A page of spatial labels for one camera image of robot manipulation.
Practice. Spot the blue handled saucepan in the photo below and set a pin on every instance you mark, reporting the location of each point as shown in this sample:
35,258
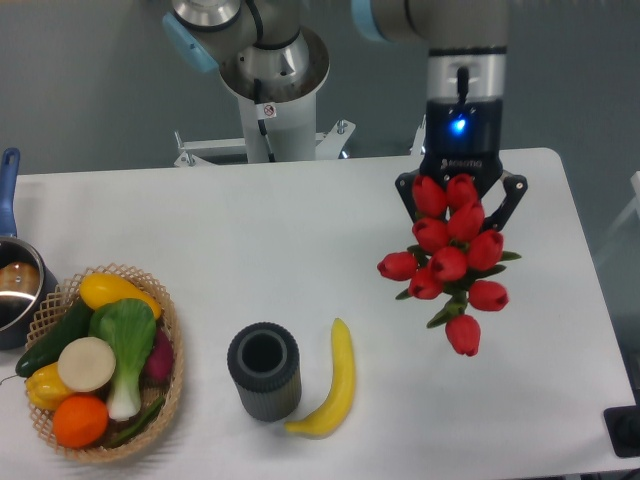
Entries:
25,279

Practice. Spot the dark grey ribbed vase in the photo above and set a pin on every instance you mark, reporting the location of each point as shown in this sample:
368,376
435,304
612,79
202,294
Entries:
263,360

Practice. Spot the purple red sweet potato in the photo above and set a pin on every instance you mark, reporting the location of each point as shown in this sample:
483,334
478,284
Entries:
159,363

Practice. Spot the green bok choy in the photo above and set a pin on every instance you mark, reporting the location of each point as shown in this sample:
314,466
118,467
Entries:
128,326

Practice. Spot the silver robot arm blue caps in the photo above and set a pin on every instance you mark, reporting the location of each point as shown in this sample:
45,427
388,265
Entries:
274,66

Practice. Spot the black device at edge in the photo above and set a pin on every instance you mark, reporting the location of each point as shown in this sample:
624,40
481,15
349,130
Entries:
623,428

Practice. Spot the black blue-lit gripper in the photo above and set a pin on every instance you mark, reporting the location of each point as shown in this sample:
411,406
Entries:
465,139

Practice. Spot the yellow banana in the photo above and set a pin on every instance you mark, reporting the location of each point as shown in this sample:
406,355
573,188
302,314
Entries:
329,416

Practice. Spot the orange fruit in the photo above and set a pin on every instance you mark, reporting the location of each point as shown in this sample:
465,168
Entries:
80,420

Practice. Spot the dark green cucumber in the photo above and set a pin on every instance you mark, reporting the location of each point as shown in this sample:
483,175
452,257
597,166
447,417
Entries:
72,326

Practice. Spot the woven wicker basket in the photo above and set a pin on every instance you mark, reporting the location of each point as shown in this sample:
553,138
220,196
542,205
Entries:
53,308

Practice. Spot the green bean pod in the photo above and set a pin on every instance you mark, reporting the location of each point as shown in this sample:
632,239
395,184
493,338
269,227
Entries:
138,426

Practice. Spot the red tulip bouquet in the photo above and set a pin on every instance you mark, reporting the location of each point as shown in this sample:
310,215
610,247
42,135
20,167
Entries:
454,254

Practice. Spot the white metal base frame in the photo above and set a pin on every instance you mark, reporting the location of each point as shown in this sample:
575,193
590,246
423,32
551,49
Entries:
210,148

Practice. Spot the yellow bell pepper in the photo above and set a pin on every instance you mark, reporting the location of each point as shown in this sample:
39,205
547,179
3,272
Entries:
45,388

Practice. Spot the yellow squash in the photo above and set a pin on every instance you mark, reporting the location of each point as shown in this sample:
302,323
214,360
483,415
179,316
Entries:
100,289

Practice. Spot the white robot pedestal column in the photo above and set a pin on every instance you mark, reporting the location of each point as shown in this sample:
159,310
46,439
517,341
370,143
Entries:
279,132

